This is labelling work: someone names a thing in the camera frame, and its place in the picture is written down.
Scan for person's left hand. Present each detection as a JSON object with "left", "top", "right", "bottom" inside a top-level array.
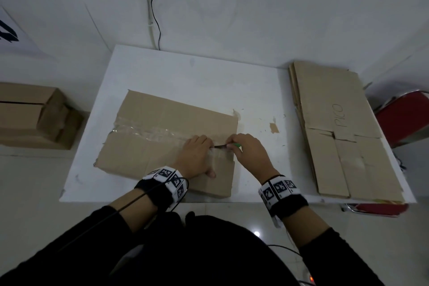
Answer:
[{"left": 177, "top": 135, "right": 218, "bottom": 180}]

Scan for person's right hand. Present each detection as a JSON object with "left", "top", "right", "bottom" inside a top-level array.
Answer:
[{"left": 225, "top": 133, "right": 282, "bottom": 185}]

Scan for green handled knife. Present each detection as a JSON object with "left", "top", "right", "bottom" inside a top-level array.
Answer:
[{"left": 212, "top": 142, "right": 243, "bottom": 150}]

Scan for stack of boxes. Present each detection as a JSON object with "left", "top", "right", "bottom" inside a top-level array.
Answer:
[{"left": 93, "top": 89, "right": 239, "bottom": 200}]

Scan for person's left forearm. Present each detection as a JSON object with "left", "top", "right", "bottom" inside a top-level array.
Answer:
[{"left": 0, "top": 188, "right": 159, "bottom": 286}]

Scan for person's right forearm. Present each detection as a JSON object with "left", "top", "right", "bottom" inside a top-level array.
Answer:
[{"left": 285, "top": 207, "right": 386, "bottom": 286}]

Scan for person's black trouser legs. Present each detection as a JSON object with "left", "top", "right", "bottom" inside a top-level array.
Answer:
[{"left": 109, "top": 211, "right": 302, "bottom": 286}]

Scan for white table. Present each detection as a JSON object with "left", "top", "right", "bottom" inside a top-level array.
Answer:
[{"left": 59, "top": 44, "right": 417, "bottom": 205}]

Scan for red chair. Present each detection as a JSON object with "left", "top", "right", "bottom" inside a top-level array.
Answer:
[{"left": 341, "top": 89, "right": 429, "bottom": 219}]

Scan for white recycling symbol sign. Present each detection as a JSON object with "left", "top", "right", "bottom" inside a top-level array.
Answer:
[{"left": 0, "top": 6, "right": 53, "bottom": 59}]

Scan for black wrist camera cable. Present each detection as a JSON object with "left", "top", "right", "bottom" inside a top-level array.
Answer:
[
  {"left": 57, "top": 177, "right": 191, "bottom": 253},
  {"left": 267, "top": 244, "right": 304, "bottom": 258}
]

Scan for white wall cable conduit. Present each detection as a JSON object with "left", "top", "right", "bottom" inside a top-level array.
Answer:
[{"left": 138, "top": 0, "right": 159, "bottom": 50}]

